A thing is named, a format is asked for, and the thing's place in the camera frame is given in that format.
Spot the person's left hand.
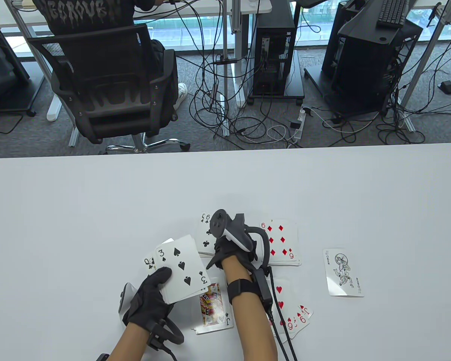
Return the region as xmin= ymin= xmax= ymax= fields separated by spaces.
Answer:
xmin=122 ymin=267 xmax=174 ymax=333

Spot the person's right hand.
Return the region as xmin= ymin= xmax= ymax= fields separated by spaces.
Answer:
xmin=206 ymin=237 xmax=258 ymax=272

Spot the pile of clubs cards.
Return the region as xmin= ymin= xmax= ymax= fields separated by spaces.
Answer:
xmin=195 ymin=212 xmax=235 ymax=258

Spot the deck of playing cards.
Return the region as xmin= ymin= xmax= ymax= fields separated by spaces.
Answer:
xmin=143 ymin=234 xmax=211 ymax=304

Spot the pile of diamonds cards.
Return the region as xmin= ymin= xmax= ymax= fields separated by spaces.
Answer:
xmin=260 ymin=219 xmax=302 ymax=267

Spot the pile of spades cards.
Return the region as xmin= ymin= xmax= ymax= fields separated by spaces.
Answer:
xmin=194 ymin=278 xmax=234 ymax=335

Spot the pile of hearts cards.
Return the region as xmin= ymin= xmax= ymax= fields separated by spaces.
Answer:
xmin=265 ymin=278 xmax=313 ymax=339

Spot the joker playing card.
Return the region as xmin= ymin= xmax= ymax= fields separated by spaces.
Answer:
xmin=323 ymin=248 xmax=364 ymax=297

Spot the person's right forearm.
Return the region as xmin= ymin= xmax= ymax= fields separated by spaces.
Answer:
xmin=222 ymin=258 xmax=278 ymax=361

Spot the person's left forearm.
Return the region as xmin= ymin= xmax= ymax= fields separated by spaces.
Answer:
xmin=107 ymin=323 xmax=151 ymax=361

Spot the black right forearm battery pack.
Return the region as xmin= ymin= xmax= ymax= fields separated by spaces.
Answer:
xmin=252 ymin=269 xmax=274 ymax=306

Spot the grey right hand controller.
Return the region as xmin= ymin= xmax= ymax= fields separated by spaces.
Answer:
xmin=210 ymin=209 xmax=270 ymax=269

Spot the grey hand controller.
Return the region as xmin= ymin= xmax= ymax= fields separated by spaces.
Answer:
xmin=118 ymin=282 xmax=185 ymax=344
xmin=210 ymin=209 xmax=270 ymax=269

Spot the grey left hand controller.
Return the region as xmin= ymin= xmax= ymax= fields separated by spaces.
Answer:
xmin=118 ymin=282 xmax=185 ymax=344

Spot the white power strip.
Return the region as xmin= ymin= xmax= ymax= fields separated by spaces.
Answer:
xmin=291 ymin=106 xmax=312 ymax=140

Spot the black mesh office chair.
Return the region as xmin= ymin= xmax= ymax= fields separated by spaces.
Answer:
xmin=27 ymin=23 xmax=191 ymax=155

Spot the black tower cart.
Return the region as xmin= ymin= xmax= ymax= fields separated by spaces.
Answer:
xmin=247 ymin=51 xmax=306 ymax=106

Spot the black equipment stand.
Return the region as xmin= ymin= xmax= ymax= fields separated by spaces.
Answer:
xmin=321 ymin=0 xmax=423 ymax=117

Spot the black computer tower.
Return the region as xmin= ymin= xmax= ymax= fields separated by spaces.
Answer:
xmin=253 ymin=0 xmax=297 ymax=95

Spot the black rolling cabinet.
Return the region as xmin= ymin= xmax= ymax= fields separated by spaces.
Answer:
xmin=0 ymin=23 xmax=38 ymax=117

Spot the black keyboard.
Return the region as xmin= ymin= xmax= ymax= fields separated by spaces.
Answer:
xmin=377 ymin=0 xmax=410 ymax=29

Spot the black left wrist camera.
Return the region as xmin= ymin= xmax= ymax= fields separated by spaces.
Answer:
xmin=147 ymin=324 xmax=177 ymax=361

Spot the black right wrist strap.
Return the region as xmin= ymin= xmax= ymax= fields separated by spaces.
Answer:
xmin=227 ymin=278 xmax=255 ymax=304

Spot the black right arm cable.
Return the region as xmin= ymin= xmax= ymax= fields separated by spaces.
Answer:
xmin=265 ymin=266 xmax=298 ymax=361

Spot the white floor cable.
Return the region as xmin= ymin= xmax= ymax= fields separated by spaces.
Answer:
xmin=266 ymin=125 xmax=298 ymax=144

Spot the tangle of black floor cables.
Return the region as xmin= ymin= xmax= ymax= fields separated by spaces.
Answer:
xmin=189 ymin=0 xmax=305 ymax=145
xmin=376 ymin=38 xmax=451 ymax=145

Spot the aluminium desk frame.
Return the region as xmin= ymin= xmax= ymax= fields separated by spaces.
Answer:
xmin=398 ymin=0 xmax=451 ymax=132

